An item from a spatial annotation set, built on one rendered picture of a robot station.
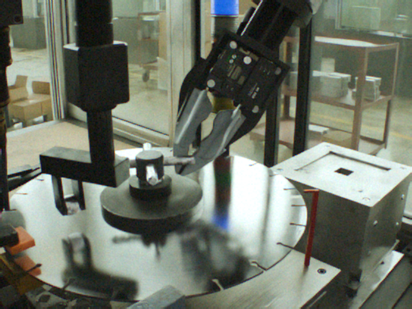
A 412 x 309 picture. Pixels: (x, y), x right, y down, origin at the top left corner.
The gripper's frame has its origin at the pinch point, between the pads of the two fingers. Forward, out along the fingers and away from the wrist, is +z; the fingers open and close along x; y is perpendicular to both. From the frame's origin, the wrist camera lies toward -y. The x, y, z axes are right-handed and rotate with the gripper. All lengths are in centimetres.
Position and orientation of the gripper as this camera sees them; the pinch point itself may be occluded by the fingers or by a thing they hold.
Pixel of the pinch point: (185, 162)
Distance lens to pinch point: 47.9
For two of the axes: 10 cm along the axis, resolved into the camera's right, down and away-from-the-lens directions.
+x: 8.7, 4.9, 0.9
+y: 0.1, 1.7, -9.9
